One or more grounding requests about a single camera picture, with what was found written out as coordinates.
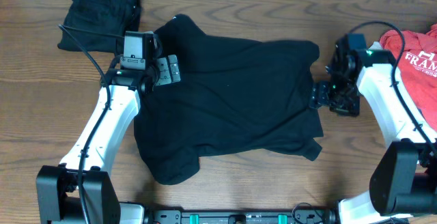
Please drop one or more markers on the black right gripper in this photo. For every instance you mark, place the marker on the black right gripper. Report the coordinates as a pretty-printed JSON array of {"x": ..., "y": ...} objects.
[{"x": 319, "y": 96}]

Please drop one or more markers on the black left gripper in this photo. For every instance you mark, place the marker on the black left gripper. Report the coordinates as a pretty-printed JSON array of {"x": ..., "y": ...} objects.
[{"x": 164, "y": 77}]

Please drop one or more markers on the black t-shirt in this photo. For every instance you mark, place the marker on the black t-shirt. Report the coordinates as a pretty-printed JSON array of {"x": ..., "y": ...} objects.
[{"x": 234, "y": 95}]

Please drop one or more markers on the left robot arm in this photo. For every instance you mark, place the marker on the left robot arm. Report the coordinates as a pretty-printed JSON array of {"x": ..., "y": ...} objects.
[{"x": 79, "y": 188}]

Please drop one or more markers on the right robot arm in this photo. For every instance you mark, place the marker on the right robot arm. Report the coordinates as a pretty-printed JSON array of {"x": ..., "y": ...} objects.
[{"x": 403, "y": 184}]

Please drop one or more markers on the red printed t-shirt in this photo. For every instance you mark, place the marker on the red printed t-shirt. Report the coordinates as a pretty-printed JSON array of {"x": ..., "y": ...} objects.
[{"x": 417, "y": 66}]

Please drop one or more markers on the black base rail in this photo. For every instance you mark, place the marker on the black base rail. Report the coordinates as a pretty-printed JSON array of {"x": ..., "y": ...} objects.
[{"x": 302, "y": 213}]

